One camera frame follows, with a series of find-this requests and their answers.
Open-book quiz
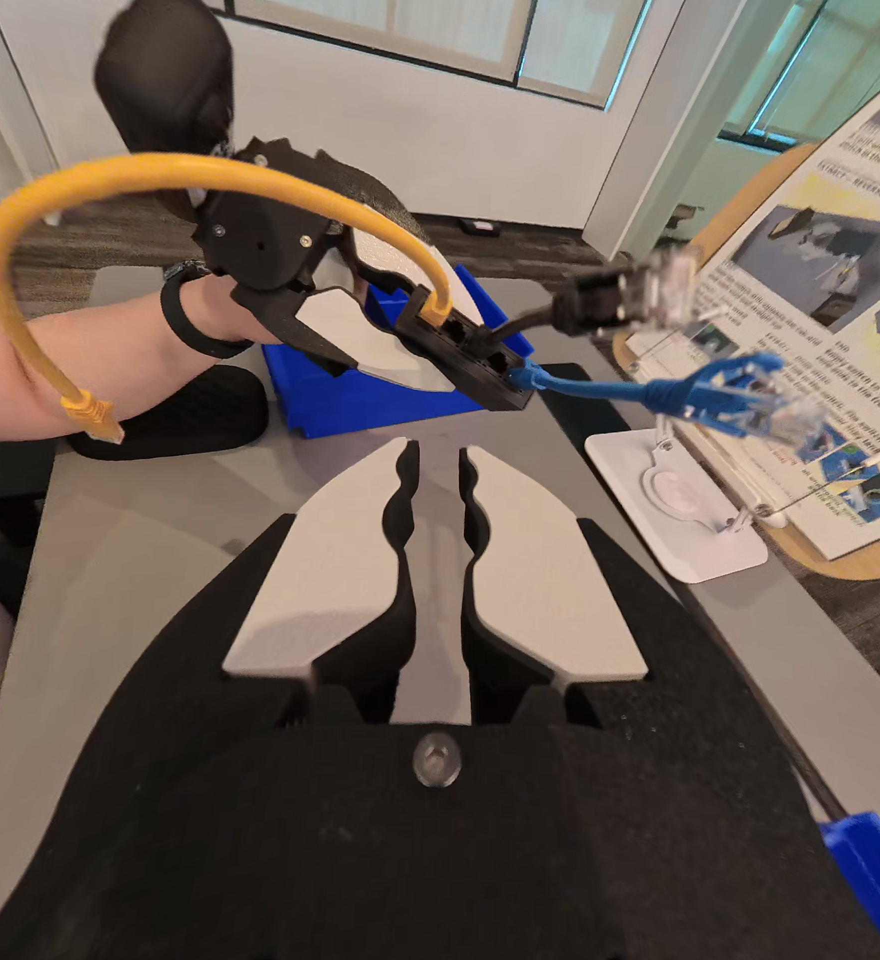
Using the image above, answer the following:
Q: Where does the white stand base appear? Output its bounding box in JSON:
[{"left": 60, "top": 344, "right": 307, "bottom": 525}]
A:
[{"left": 586, "top": 428, "right": 771, "bottom": 583}]

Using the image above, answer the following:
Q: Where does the dark rectangular table panel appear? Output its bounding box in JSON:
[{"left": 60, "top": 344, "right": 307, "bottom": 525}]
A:
[{"left": 538, "top": 360, "right": 631, "bottom": 451}]

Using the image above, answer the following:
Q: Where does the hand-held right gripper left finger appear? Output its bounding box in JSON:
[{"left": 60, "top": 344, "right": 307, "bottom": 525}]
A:
[{"left": 223, "top": 438, "right": 423, "bottom": 706}]

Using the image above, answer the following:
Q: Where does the black network switch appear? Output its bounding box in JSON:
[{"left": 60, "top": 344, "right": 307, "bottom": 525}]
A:
[{"left": 395, "top": 293, "right": 538, "bottom": 411}]

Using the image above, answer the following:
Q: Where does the yellow ethernet cable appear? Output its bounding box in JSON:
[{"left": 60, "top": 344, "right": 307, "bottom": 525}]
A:
[{"left": 0, "top": 155, "right": 456, "bottom": 444}]

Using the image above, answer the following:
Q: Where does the person's left forearm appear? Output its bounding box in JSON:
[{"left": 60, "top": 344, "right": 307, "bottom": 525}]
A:
[{"left": 0, "top": 278, "right": 283, "bottom": 444}]

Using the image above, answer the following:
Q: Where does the blue ethernet cable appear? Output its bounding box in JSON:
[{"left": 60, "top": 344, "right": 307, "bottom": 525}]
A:
[{"left": 503, "top": 348, "right": 831, "bottom": 444}]

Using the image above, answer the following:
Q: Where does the printed instruction poster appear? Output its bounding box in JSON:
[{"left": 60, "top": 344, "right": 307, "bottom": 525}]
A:
[{"left": 628, "top": 60, "right": 880, "bottom": 559}]

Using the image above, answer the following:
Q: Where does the black wristband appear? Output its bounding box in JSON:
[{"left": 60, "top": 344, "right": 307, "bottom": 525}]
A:
[{"left": 160, "top": 258, "right": 261, "bottom": 361}]

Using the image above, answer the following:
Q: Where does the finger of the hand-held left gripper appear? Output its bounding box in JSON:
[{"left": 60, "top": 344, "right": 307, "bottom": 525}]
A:
[
  {"left": 298, "top": 285, "right": 474, "bottom": 397},
  {"left": 347, "top": 240, "right": 504, "bottom": 339}
]

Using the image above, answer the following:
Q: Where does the black ethernet cable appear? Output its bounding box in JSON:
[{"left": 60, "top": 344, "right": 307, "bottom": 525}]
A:
[{"left": 485, "top": 248, "right": 703, "bottom": 354}]

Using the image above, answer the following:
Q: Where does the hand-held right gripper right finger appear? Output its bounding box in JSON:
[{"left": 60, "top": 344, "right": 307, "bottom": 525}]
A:
[{"left": 460, "top": 444, "right": 651, "bottom": 714}]

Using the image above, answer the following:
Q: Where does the black textured pad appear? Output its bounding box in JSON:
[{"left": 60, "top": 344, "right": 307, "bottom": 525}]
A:
[{"left": 68, "top": 365, "right": 271, "bottom": 462}]

